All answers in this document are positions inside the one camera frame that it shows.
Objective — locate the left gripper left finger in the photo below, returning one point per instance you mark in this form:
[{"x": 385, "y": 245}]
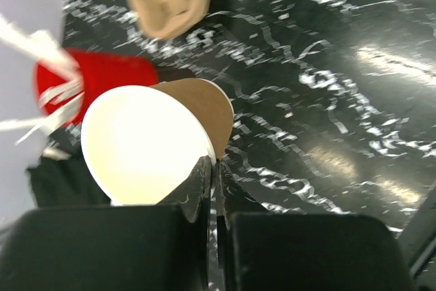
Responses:
[{"x": 149, "y": 247}]

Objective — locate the black marble pattern mat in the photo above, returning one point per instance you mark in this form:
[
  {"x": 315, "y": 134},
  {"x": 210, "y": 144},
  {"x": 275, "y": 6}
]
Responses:
[{"x": 334, "y": 99}]

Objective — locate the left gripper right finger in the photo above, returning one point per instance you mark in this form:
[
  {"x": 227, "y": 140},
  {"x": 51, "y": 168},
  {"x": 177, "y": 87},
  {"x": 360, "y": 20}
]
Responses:
[{"x": 260, "y": 250}]

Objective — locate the brown paper cup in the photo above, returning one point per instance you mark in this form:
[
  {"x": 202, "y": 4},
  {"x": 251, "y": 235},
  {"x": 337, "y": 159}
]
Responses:
[{"x": 140, "y": 143}]

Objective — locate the white stirrers bundle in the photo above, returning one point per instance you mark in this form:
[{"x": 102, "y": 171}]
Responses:
[{"x": 59, "y": 86}]

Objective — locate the red cup holder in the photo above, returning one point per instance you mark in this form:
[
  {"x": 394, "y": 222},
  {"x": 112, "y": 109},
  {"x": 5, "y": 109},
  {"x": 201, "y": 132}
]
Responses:
[{"x": 102, "y": 71}]

